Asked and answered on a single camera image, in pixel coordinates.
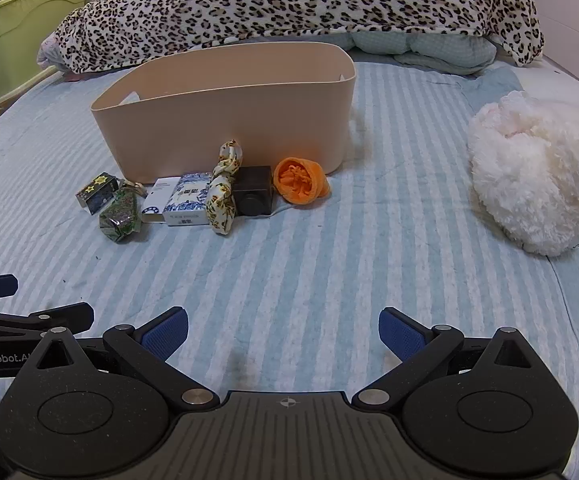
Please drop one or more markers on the green bed headboard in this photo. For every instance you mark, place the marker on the green bed headboard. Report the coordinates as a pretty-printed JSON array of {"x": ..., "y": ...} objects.
[{"x": 9, "y": 35}]

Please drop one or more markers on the leopard print blanket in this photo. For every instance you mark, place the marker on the leopard print blanket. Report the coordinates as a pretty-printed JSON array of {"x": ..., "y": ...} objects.
[{"x": 294, "y": 0}]

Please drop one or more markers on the yellow floral cloth scrunchie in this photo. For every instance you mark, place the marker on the yellow floral cloth scrunchie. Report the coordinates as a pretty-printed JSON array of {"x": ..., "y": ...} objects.
[{"x": 222, "y": 195}]

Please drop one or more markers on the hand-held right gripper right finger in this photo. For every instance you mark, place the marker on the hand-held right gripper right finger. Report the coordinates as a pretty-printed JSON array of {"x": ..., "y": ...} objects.
[{"x": 399, "y": 335}]

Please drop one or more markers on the blue striped bed sheet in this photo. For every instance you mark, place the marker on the blue striped bed sheet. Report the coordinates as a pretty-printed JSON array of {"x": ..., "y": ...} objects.
[{"x": 294, "y": 260}]

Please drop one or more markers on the white fluffy plush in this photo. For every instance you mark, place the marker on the white fluffy plush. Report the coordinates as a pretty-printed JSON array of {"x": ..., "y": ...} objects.
[{"x": 529, "y": 175}]

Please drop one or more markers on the small black box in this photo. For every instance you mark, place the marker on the small black box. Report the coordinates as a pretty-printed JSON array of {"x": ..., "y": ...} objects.
[{"x": 253, "y": 192}]

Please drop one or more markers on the orange rolled sock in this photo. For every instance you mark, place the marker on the orange rolled sock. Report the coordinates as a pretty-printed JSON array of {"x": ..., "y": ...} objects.
[{"x": 302, "y": 180}]

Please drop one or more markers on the white box with black dial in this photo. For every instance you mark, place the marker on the white box with black dial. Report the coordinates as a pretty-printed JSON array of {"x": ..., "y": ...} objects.
[{"x": 157, "y": 202}]

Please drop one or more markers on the pink floral cloth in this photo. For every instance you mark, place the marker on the pink floral cloth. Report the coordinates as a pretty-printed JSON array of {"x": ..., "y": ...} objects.
[{"x": 51, "y": 55}]

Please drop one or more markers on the green foil packet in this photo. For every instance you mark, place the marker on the green foil packet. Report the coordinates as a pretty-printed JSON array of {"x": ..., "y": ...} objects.
[{"x": 119, "y": 212}]

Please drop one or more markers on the blue white patterned box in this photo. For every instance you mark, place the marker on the blue white patterned box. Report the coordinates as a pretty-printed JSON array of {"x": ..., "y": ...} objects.
[{"x": 189, "y": 200}]

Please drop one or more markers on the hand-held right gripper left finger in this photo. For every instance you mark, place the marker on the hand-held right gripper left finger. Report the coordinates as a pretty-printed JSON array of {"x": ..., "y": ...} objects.
[{"x": 167, "y": 334}]

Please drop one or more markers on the small box with yellow star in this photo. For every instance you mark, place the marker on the small box with yellow star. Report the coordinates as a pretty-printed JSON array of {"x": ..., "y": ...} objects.
[{"x": 94, "y": 192}]

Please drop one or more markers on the beige plastic storage bin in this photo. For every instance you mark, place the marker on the beige plastic storage bin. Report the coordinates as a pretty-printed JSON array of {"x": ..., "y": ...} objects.
[{"x": 219, "y": 120}]

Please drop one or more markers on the teal checked quilt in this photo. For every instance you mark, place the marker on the teal checked quilt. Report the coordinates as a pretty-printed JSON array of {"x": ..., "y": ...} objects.
[{"x": 419, "y": 50}]

